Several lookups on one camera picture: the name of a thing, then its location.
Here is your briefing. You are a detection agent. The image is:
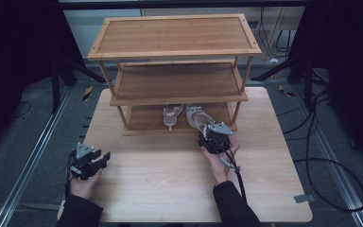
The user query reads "thin black floor cable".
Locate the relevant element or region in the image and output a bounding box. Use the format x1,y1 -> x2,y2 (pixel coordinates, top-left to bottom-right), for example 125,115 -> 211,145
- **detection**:
10,100 -> 32,120

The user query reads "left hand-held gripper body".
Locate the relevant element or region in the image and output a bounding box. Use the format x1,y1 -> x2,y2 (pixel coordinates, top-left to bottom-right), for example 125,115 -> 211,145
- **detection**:
68,142 -> 103,182

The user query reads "black curtain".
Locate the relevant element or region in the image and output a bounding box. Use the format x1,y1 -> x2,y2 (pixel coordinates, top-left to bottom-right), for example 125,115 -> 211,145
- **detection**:
0,0 -> 86,155
291,0 -> 363,173

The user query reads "yellow black floor tape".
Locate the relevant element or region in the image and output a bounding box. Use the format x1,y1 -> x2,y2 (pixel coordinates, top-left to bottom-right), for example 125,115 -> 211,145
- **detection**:
278,84 -> 297,98
81,85 -> 94,102

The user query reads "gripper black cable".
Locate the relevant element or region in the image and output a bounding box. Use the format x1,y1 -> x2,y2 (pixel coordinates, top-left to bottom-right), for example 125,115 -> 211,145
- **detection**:
64,150 -> 75,198
216,143 -> 249,204

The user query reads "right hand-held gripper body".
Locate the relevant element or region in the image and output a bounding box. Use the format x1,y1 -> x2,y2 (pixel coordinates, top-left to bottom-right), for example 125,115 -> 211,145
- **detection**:
198,121 -> 234,155

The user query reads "grey tape strip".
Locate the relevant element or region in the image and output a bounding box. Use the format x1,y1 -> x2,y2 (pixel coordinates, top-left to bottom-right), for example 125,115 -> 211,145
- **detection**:
293,193 -> 317,204

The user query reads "black metal stand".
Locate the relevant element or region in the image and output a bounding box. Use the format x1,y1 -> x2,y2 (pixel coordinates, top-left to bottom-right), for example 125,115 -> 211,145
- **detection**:
251,46 -> 330,110
50,46 -> 108,114

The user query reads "long black looped cable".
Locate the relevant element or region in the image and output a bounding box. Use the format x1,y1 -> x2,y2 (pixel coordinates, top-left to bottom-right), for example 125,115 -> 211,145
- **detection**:
277,89 -> 363,213

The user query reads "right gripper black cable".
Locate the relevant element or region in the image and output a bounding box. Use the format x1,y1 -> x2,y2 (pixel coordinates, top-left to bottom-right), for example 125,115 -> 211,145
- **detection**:
216,143 -> 249,204

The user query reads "aluminium floor rail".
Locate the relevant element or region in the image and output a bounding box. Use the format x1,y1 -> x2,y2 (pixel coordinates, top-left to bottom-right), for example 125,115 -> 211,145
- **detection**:
291,86 -> 363,227
0,86 -> 74,227

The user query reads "person's right hand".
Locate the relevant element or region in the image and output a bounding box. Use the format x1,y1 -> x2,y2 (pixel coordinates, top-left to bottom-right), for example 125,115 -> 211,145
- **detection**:
200,135 -> 241,185

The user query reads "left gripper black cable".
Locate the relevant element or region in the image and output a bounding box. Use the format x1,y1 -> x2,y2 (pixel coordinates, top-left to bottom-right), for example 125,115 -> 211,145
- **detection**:
64,150 -> 75,198

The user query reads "person's left hand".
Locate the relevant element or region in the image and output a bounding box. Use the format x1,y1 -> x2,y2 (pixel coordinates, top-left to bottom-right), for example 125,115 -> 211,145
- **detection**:
69,168 -> 104,201

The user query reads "wooden shoe rack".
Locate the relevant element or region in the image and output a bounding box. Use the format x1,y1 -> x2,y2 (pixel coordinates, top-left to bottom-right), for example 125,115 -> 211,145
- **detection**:
87,12 -> 263,137

